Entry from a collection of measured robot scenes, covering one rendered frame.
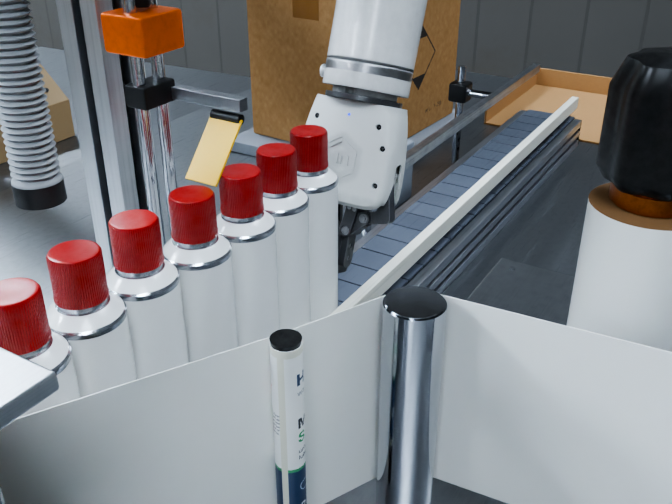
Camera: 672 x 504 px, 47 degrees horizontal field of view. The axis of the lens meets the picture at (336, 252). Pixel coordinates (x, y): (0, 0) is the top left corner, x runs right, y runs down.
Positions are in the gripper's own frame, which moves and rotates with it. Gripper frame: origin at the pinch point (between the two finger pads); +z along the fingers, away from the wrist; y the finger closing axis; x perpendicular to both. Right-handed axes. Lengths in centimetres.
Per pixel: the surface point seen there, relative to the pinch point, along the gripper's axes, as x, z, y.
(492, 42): 225, -47, -67
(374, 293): 1.5, 3.3, 4.3
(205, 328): -22.2, 3.5, 1.9
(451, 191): 33.3, -5.4, -1.4
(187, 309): -23.3, 2.2, 0.9
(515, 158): 40.4, -11.2, 4.3
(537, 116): 68, -18, -1
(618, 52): 228, -49, -20
